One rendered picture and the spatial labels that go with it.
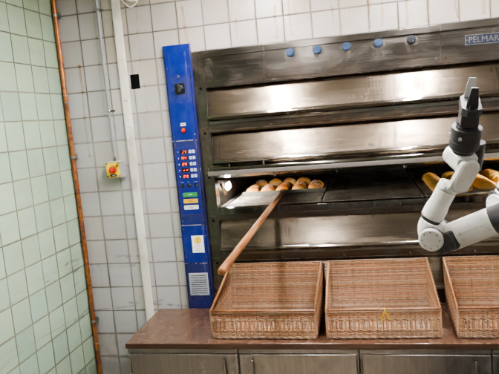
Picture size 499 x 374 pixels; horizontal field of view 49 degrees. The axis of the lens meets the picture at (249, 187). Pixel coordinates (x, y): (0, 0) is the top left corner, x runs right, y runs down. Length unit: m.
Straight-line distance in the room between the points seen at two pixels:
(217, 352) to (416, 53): 1.90
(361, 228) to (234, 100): 1.03
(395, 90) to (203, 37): 1.11
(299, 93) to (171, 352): 1.56
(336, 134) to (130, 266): 1.51
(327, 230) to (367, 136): 0.58
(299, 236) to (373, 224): 0.42
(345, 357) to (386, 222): 0.82
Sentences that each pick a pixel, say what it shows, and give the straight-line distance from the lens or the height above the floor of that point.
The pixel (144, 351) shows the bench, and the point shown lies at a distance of 3.07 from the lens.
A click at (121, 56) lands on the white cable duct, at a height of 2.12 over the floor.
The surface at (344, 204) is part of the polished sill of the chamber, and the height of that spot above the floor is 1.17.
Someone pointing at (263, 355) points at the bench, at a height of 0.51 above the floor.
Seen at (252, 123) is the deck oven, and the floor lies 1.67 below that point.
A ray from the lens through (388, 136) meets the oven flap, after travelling 3.13.
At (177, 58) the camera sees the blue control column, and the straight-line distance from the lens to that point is 3.27.
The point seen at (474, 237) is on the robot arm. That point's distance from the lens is 1.86.
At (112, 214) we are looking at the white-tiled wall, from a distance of 3.52.
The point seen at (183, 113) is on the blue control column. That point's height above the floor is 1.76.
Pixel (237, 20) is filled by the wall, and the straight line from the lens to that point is 3.23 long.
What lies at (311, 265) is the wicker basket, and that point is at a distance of 3.22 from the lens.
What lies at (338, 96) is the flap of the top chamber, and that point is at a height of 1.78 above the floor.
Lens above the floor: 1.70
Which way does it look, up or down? 7 degrees down
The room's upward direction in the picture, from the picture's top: 5 degrees counter-clockwise
